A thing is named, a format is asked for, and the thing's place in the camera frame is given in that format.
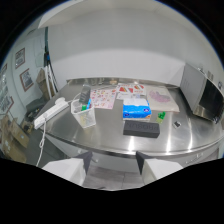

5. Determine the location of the white box under tissue pack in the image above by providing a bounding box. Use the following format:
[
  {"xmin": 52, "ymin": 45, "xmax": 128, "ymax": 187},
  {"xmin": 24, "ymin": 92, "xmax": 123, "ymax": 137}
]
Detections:
[{"xmin": 115, "ymin": 92, "xmax": 149, "ymax": 102}]

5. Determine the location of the pink sticker sheet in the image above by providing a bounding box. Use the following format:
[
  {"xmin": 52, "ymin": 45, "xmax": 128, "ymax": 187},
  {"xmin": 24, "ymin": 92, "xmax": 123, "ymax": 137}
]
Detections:
[{"xmin": 89, "ymin": 87, "xmax": 118, "ymax": 111}]

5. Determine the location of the black glasses case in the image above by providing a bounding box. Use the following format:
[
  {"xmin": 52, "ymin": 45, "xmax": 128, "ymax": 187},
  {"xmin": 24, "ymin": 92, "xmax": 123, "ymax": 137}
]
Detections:
[{"xmin": 122, "ymin": 120, "xmax": 161, "ymax": 139}]

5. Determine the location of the framed wall picture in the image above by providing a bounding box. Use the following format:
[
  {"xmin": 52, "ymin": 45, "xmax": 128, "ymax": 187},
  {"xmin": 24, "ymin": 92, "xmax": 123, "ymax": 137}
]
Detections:
[
  {"xmin": 19, "ymin": 68, "xmax": 35, "ymax": 93},
  {"xmin": 14, "ymin": 47, "xmax": 27, "ymax": 70}
]

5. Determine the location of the red and white booklet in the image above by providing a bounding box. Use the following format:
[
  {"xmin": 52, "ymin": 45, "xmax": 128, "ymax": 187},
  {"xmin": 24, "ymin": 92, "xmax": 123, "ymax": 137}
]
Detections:
[{"xmin": 116, "ymin": 83, "xmax": 147, "ymax": 97}]

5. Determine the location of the white power cable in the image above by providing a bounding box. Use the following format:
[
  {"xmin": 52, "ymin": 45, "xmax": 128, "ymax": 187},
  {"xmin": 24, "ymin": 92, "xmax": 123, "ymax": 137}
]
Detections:
[{"xmin": 35, "ymin": 122, "xmax": 47, "ymax": 167}]

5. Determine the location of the white power strip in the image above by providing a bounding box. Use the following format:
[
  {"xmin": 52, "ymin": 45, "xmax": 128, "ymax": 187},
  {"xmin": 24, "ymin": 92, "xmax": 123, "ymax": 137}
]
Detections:
[{"xmin": 33, "ymin": 97, "xmax": 70, "ymax": 130}]

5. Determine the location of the cardboard box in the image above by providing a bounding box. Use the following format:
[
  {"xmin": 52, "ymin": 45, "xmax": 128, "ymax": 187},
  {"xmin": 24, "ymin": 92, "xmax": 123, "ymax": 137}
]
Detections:
[
  {"xmin": 0, "ymin": 114, "xmax": 30, "ymax": 164},
  {"xmin": 35, "ymin": 67, "xmax": 56, "ymax": 102}
]

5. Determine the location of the beige sheet with purple print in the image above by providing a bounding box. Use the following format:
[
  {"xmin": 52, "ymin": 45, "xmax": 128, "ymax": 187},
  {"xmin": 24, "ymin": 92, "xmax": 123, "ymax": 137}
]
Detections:
[{"xmin": 145, "ymin": 85, "xmax": 181, "ymax": 114}]

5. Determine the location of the blue tissue pack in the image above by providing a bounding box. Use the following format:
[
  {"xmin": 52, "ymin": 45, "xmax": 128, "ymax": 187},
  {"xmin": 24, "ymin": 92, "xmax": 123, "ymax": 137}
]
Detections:
[{"xmin": 121, "ymin": 98, "xmax": 153, "ymax": 121}]

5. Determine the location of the silver microwave oven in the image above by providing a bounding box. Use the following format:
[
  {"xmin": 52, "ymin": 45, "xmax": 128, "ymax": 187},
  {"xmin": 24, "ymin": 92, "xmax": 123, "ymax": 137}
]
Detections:
[{"xmin": 180, "ymin": 62, "xmax": 224, "ymax": 125}]

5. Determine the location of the clear mesh pen holder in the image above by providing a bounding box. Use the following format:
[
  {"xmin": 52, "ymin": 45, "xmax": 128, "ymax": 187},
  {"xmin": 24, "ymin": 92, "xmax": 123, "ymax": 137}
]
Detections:
[{"xmin": 70, "ymin": 98, "xmax": 97, "ymax": 130}]

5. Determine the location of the dark card in holder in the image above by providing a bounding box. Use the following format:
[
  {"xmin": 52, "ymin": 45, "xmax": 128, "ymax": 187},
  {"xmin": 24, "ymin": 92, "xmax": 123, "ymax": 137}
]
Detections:
[{"xmin": 78, "ymin": 83, "xmax": 92, "ymax": 105}]

